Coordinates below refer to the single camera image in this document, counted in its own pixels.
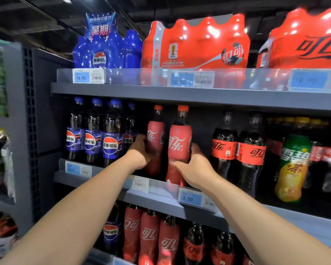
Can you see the person's left hand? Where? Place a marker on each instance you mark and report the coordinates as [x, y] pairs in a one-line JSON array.
[[139, 154]]

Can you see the person's right hand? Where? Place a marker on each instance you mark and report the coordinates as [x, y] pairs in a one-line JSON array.
[[198, 173]]

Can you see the red cola bottle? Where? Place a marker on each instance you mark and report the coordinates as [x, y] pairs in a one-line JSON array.
[[168, 243], [133, 231], [149, 234], [155, 138], [179, 143]]

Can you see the row of dark cola bottles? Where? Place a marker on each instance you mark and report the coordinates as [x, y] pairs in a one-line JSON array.
[[194, 248], [224, 149]]

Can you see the row of blue label cola bottles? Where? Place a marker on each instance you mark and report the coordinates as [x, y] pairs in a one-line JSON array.
[[94, 141]]

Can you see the grey store shelving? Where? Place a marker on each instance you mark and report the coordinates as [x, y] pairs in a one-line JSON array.
[[154, 95]]

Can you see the dark cola bottle blue label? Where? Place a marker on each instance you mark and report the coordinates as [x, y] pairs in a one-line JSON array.
[[111, 231]]

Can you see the yellow cap Sprite tea bottles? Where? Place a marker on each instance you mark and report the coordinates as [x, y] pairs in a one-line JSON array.
[[292, 162]]

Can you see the blue Pepsi multipack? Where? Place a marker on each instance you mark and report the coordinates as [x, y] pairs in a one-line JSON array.
[[107, 55]]

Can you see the red cola multipack round logo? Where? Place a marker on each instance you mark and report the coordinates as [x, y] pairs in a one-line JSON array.
[[193, 47]]

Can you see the red cola multipack large script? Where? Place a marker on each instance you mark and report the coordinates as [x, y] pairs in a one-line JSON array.
[[303, 49]]

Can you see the person's left forearm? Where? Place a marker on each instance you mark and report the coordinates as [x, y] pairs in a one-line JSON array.
[[71, 218]]

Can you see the person's right forearm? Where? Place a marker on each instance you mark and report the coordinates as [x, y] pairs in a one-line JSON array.
[[265, 229]]

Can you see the row of shelf price tags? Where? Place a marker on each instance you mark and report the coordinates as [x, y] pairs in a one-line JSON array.
[[190, 197], [88, 77]]

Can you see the ceiling light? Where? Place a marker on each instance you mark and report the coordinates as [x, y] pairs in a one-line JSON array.
[[66, 0]]

